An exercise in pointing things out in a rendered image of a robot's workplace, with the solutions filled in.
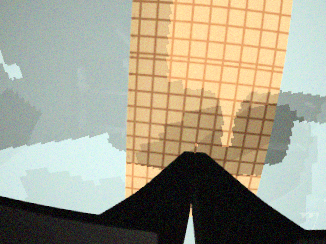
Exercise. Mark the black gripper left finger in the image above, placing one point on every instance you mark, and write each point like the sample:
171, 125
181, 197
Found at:
158, 213

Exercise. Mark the peach grid-patterned strip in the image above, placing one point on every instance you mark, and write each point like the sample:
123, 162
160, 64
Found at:
204, 76

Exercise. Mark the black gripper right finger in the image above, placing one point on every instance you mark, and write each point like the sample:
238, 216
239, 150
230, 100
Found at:
225, 212

